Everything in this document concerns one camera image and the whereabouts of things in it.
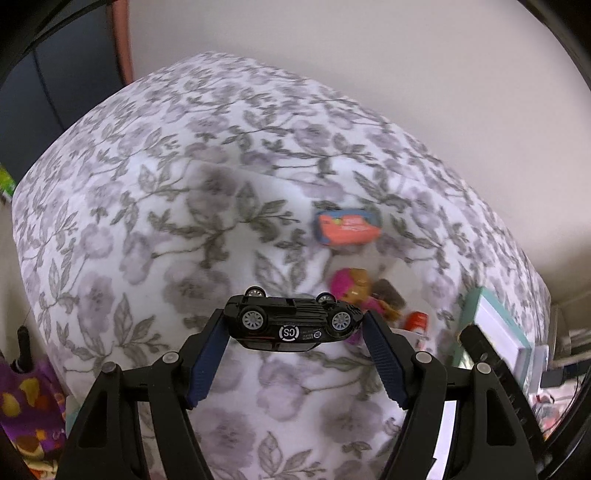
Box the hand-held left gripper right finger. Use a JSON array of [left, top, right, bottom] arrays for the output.
[[364, 310, 541, 480]]

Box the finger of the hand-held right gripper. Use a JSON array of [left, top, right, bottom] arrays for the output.
[[458, 325, 546, 439]]

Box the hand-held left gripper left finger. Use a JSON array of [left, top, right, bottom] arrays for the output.
[[55, 308, 230, 480]]

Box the teal cardboard tray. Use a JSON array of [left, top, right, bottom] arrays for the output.
[[434, 286, 536, 467]]

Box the orange white tube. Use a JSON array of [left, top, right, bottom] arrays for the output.
[[399, 310, 432, 344]]

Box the pink orange doll figure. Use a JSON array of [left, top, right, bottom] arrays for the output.
[[329, 268, 408, 324]]

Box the black toy car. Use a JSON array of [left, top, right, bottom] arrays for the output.
[[224, 286, 365, 354]]

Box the orange and blue small box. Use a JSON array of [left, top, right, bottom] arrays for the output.
[[314, 209, 383, 245]]

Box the white power strip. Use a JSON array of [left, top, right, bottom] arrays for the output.
[[531, 344, 552, 393]]

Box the black plugged-in charger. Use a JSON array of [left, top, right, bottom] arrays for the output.
[[540, 369, 571, 388]]

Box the floral grey white blanket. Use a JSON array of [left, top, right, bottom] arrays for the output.
[[11, 51, 552, 480]]

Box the purple printed cloth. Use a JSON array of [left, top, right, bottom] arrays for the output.
[[0, 357, 70, 476]]

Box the green packet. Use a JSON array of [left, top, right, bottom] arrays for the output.
[[0, 166, 17, 204]]

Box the dark cabinet with red edge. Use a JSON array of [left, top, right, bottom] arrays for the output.
[[0, 0, 134, 162]]

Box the black handle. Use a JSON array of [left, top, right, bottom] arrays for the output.
[[11, 325, 35, 374]]

